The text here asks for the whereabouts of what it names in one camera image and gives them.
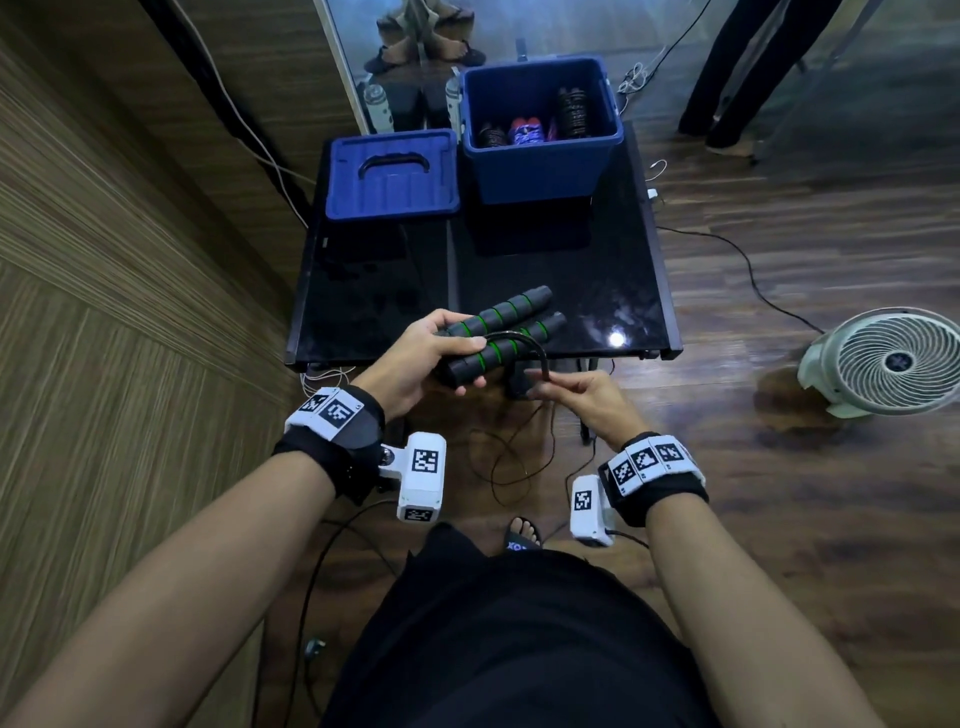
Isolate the person's right hand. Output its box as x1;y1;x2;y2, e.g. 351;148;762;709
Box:
524;367;652;453

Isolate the person's left hand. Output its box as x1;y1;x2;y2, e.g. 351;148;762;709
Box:
352;308;489;423

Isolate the black green-striped jump rope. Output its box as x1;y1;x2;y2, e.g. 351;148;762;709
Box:
437;284;569;508

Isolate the blue plastic bin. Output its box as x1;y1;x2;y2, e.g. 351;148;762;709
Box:
458;56;625;205

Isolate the person's left forearm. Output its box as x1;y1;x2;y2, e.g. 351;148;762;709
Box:
7;449;337;728

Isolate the person's right forearm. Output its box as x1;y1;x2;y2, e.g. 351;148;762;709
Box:
646;491;886;728

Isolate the person's right foot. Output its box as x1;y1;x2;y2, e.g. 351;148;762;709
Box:
503;515;543;554

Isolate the blue bin lid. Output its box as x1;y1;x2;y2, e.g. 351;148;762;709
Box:
325;128;461;223

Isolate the person's black clothing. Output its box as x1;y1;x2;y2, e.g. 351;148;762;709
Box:
322;522;721;728

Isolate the black wristband with marker tags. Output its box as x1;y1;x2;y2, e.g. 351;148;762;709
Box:
597;432;710;529
272;384;386;505

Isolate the black glossy low table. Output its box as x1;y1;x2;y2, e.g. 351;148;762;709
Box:
284;123;684;373

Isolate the black pouch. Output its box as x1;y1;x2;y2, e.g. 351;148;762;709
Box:
391;78;450;133

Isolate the white floor fan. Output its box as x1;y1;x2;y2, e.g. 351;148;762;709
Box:
796;305;960;419

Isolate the white cable coil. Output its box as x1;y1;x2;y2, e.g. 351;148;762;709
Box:
299;365;352;399

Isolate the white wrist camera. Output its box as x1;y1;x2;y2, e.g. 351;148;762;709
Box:
378;431;448;524
569;473;618;547

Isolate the black floor cable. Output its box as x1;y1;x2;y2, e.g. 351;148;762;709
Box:
658;224;826;335

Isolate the white wall cable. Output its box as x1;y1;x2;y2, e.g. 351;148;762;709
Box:
168;0;316;230

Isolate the thin white hanging cable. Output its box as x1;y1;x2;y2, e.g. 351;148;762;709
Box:
616;0;714;183

